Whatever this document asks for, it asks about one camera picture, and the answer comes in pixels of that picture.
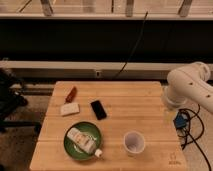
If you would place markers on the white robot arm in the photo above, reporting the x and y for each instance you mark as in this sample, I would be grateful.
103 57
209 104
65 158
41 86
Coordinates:
189 82

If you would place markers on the brown red marker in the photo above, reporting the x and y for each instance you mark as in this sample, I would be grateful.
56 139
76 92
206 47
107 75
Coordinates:
71 95

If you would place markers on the white tube bottle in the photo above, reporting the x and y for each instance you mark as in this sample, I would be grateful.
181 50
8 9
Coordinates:
84 142

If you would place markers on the green plate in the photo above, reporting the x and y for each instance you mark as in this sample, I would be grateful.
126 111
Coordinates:
92 132

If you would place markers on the blue box on floor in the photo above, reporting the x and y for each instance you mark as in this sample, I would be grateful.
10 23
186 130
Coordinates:
179 121

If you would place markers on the black office chair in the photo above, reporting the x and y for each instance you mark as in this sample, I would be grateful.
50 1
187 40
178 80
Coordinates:
9 101

